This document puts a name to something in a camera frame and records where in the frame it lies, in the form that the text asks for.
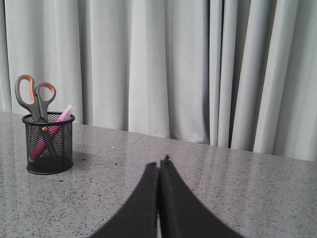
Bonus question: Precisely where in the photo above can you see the pink highlighter pen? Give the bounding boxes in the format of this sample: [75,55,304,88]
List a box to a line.
[28,104,74,163]

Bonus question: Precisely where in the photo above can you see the grey curtain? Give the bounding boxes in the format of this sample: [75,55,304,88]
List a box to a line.
[0,0,317,161]

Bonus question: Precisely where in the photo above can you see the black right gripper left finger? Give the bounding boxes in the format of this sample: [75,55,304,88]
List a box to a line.
[91,162,159,238]

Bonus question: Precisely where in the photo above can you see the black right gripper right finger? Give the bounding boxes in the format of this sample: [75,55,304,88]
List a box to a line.
[158,156,241,238]

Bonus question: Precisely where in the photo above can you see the black mesh pen holder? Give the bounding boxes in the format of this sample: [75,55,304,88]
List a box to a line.
[22,112,75,175]

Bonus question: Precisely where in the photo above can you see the grey and orange scissors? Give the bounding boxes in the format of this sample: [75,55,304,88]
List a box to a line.
[15,74,56,124]

